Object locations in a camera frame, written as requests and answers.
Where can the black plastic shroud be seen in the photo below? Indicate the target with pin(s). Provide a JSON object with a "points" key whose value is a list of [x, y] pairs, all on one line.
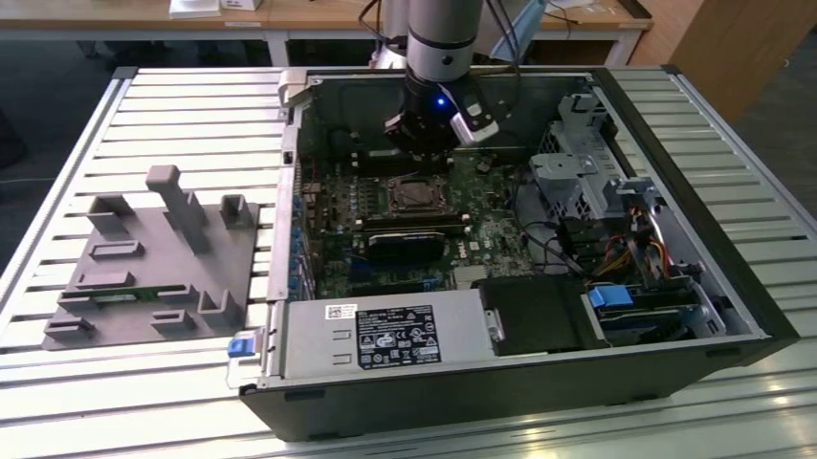
{"points": [[535, 311]]}

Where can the CPU socket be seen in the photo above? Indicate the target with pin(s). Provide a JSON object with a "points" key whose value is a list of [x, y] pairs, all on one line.
{"points": [[387, 212]]}

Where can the metal locking lever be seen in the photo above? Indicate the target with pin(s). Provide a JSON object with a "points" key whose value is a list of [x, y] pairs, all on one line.
{"points": [[387, 196], [448, 198]]}

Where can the black RAM stick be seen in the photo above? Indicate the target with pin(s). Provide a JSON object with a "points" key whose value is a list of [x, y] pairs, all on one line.
{"points": [[408, 219], [415, 227]]}

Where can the white box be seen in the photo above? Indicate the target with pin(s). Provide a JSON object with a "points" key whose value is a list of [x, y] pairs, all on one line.
{"points": [[190, 7], [239, 4]]}

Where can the blue disk carrier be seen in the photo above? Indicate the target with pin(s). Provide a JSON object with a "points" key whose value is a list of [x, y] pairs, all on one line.
{"points": [[608, 296]]}

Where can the black graphics card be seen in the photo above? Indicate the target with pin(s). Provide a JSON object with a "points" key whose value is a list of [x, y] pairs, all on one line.
{"points": [[408, 246]]}

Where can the green RAM stick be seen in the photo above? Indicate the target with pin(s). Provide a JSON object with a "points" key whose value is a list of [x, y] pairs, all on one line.
{"points": [[146, 292]]}

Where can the small silver heatsink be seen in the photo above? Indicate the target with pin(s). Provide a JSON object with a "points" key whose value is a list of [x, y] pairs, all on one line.
{"points": [[471, 277]]}

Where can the green motherboard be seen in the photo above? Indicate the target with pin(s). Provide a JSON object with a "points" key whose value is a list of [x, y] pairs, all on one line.
{"points": [[497, 239]]}

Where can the silver power supply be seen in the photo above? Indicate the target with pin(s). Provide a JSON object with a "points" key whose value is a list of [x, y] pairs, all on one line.
{"points": [[319, 334]]}

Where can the wooden desk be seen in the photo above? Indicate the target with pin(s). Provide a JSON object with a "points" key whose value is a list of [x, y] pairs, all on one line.
{"points": [[126, 24]]}

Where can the silver drive cage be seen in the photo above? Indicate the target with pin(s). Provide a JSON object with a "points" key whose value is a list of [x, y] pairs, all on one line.
{"points": [[567, 181]]}

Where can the silver CPU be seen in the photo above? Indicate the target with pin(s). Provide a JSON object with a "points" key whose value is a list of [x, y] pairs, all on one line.
{"points": [[419, 192]]}

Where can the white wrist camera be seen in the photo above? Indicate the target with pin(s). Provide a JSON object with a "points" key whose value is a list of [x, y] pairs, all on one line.
{"points": [[475, 119]]}

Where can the blue case latch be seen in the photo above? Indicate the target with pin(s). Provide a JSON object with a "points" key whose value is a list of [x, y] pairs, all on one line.
{"points": [[241, 346]]}

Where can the black PC case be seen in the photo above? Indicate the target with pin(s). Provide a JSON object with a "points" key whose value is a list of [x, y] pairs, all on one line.
{"points": [[509, 397]]}

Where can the black rear port block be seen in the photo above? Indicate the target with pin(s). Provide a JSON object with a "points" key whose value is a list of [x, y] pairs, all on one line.
{"points": [[376, 162]]}

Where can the wooden cabinet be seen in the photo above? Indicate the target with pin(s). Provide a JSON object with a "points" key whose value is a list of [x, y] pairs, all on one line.
{"points": [[734, 48]]}

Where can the grey parts rack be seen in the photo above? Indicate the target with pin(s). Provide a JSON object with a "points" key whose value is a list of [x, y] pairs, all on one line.
{"points": [[158, 268]]}

